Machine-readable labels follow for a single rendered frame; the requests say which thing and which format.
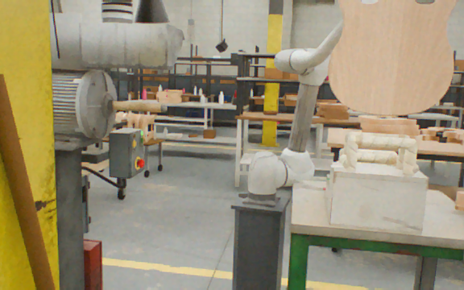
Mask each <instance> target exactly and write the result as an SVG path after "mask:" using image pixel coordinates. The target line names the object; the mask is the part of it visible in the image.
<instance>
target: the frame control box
mask: <svg viewBox="0 0 464 290"><path fill-rule="evenodd" d="M141 130H143V129H131V128H122V129H120V130H115V131H111V132H110V133H109V159H110V177H113V178H121V179H122V182H123V185H120V184H117V183H115V182H113V181H112V180H110V179H109V178H107V177H105V176H103V175H102V174H100V173H99V172H96V171H94V170H92V169H91V168H87V167H85V166H81V170H86V171H87V172H90V173H92V174H94V175H96V176H98V177H100V178H102V179H103V180H105V181H106V182H108V183H110V184H112V185H113V186H115V187H117V188H120V189H124V188H125V187H126V179H130V178H131V177H133V176H135V175H138V174H139V173H140V172H142V171H143V168H140V166H138V165H137V163H138V161H140V160H143V144H142V143H141V139H142V138H143V136H141V134H140V133H141ZM133 132H134V133H135V134H136V137H135V138H134V139H132V133H133ZM134 140H136V147H133V141H134Z"/></svg>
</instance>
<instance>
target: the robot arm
mask: <svg viewBox="0 0 464 290"><path fill-rule="evenodd" d="M342 30H343V20H342V21H341V22H340V23H339V24H338V25H337V26H336V28H335V29H334V30H333V31H332V32H331V34H330V35H329V36H328V37H327V38H326V40H325V41H324V42H323V43H322V44H321V45H320V46H319V47H318V48H317V49H315V48H294V49H287V50H283V51H281V52H279V53H278V54H277V55H276V56H275V60H274V62H275V66H276V68H277V69H279V70H280V71H281V72H285V73H292V74H296V75H298V79H299V82H300V87H299V91H298V96H297V100H296V108H295V113H294V119H293V123H292V131H291V135H290V139H289V145H288V147H286V148H285V149H284V151H283V153H282V154H281V156H280V159H278V156H277V155H276V154H275V153H273V152H272V151H258V152H256V153H255V154H254V155H253V158H252V160H251V163H250V167H249V172H248V192H245V193H239V195H238V196H239V197H242V198H245V199H243V200H242V203H243V204H244V205H258V206H265V207H269V208H275V207H276V204H277V202H278V201H279V199H280V196H276V189H277V188H279V187H281V186H292V181H293V180H310V179H311V178H312V177H313V173H314V166H313V163H312V161H311V160H310V159H309V153H308V152H307V150H306V147H307V142H308V138H309V131H310V127H311V123H312V119H313V111H314V106H315V102H316V98H317V91H318V86H319V85H322V84H323V82H324V80H325V79H326V77H327V76H328V75H329V60H330V57H331V53H332V52H333V50H334V48H335V46H336V45H337V43H338V41H339V40H340V38H341V35H342Z"/></svg>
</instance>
